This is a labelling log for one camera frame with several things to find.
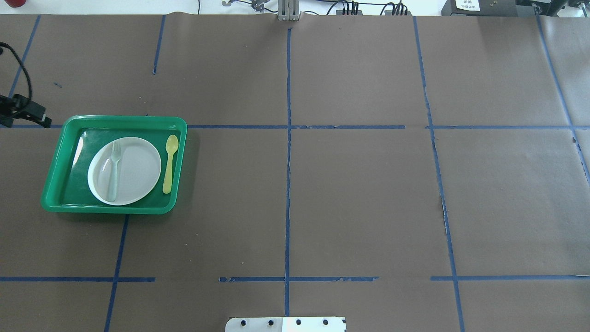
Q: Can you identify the pale green plastic fork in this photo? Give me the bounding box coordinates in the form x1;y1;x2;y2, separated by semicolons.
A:
106;140;122;202

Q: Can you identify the yellow plastic spoon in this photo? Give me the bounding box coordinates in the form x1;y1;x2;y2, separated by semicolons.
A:
162;135;179;194

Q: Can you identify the white round plate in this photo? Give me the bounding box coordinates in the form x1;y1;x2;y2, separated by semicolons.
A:
87;136;162;206

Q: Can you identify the green plastic tray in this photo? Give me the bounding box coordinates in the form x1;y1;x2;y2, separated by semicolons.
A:
41;115;188;215

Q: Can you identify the black box device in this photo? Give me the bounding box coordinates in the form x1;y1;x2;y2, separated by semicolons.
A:
441;0;518;17

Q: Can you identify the aluminium frame post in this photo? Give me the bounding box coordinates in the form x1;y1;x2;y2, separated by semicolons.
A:
277;0;301;21

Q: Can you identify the white camera mast pillar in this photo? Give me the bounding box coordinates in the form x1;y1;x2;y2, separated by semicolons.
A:
225;316;347;332

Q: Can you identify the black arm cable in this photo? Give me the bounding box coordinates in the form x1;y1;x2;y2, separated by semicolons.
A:
0;41;33;111

